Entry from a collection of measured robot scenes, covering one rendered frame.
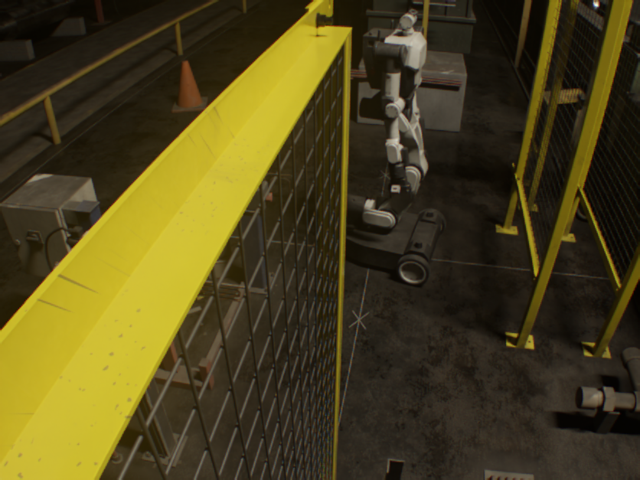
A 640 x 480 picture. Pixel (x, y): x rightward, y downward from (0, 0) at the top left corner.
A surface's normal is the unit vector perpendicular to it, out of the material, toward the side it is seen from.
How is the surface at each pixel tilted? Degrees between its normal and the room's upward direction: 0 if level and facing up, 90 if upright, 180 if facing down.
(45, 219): 90
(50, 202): 0
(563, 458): 0
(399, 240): 0
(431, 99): 90
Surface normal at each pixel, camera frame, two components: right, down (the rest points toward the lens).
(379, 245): 0.00, -0.81
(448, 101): -0.19, 0.57
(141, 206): 0.98, 0.11
